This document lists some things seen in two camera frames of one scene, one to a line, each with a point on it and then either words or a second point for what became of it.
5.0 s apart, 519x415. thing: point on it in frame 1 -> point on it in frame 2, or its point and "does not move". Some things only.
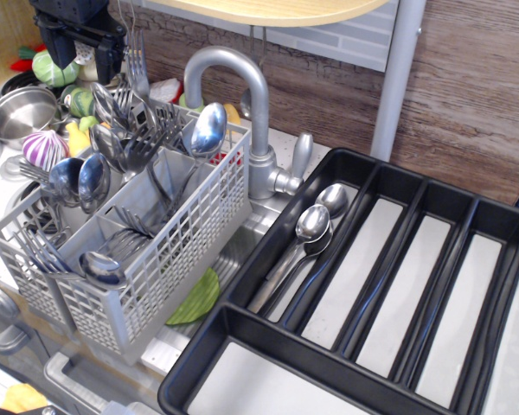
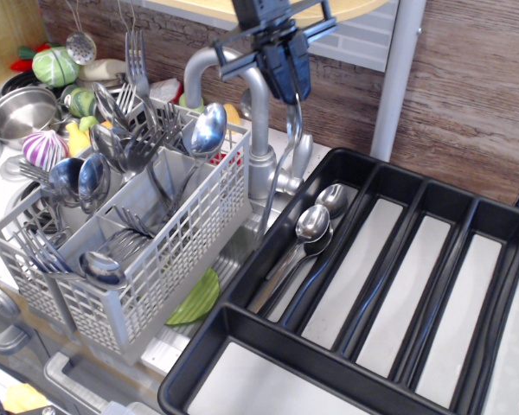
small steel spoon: x=107 y=106 -> x=294 y=129
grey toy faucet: x=264 y=177 does not move
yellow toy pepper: x=79 y=140 does not move
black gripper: x=90 y=21 -> x=274 y=37
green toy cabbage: x=50 y=73 does not move
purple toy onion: x=45 y=149 does not move
